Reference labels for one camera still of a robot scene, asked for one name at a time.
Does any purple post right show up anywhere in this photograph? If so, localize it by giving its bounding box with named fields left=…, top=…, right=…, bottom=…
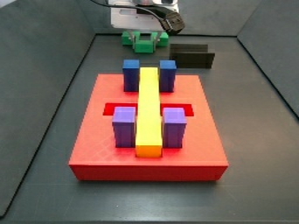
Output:
left=163, top=108, right=187, bottom=148

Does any green bridge-shaped block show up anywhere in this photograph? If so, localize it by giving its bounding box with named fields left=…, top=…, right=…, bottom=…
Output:
left=121, top=31, right=169, bottom=53

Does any blue post right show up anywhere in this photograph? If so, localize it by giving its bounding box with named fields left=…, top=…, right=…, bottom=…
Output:
left=159, top=60, right=176, bottom=93

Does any purple post left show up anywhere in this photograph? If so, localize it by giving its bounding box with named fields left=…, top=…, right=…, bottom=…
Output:
left=112, top=107, right=136, bottom=148

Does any red base board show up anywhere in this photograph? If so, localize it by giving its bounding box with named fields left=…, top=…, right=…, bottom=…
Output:
left=69, top=74, right=229, bottom=181

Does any black angle fixture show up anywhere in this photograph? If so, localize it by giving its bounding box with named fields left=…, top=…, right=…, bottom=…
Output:
left=169, top=44, right=215, bottom=69

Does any yellow long bar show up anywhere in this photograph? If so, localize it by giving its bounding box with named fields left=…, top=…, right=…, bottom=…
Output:
left=135, top=67, right=163, bottom=158

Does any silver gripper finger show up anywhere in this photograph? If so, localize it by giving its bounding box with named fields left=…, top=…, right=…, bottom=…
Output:
left=128, top=31, right=140, bottom=48
left=151, top=31, right=163, bottom=47

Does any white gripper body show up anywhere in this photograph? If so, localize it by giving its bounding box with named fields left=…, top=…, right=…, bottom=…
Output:
left=107, top=0, right=179, bottom=31

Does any blue post left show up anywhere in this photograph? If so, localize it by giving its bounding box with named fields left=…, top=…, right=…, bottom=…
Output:
left=123, top=59, right=140, bottom=92

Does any blue post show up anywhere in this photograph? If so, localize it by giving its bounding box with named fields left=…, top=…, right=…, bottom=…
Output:
left=159, top=60, right=176, bottom=93
left=123, top=59, right=140, bottom=92

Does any purple post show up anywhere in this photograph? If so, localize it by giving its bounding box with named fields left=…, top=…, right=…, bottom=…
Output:
left=163, top=108, right=187, bottom=148
left=112, top=107, right=136, bottom=148

